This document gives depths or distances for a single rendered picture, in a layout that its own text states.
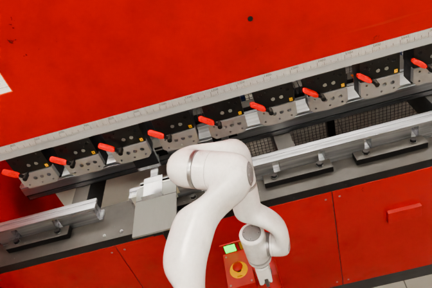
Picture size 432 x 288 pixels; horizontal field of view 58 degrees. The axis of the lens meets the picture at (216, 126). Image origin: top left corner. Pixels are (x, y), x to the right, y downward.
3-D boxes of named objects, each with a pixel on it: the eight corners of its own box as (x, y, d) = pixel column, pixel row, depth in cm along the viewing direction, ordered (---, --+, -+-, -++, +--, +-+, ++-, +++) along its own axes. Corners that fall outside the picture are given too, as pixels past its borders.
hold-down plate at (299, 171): (265, 188, 170) (264, 184, 168) (263, 180, 174) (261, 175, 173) (333, 171, 168) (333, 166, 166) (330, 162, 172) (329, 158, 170)
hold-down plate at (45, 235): (9, 253, 179) (5, 249, 178) (13, 243, 184) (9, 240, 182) (70, 238, 177) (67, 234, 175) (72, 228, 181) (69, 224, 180)
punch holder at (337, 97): (310, 114, 154) (305, 78, 144) (305, 102, 161) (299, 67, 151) (348, 104, 153) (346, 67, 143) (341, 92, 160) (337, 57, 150)
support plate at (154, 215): (132, 238, 152) (132, 237, 151) (137, 190, 173) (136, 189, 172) (177, 227, 150) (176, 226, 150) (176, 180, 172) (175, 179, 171)
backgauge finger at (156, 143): (143, 182, 177) (138, 174, 174) (146, 146, 198) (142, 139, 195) (168, 175, 176) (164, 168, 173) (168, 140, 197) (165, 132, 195)
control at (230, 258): (235, 305, 155) (224, 281, 144) (229, 270, 168) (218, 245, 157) (284, 292, 154) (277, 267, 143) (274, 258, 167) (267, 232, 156)
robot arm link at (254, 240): (273, 242, 136) (247, 242, 139) (267, 220, 127) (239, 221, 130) (272, 265, 130) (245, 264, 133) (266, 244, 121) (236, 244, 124)
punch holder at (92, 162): (72, 177, 162) (52, 148, 152) (76, 164, 169) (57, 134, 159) (106, 168, 160) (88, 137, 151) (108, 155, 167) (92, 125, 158)
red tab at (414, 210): (388, 224, 178) (388, 213, 174) (386, 220, 180) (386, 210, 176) (421, 215, 177) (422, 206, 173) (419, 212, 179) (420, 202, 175)
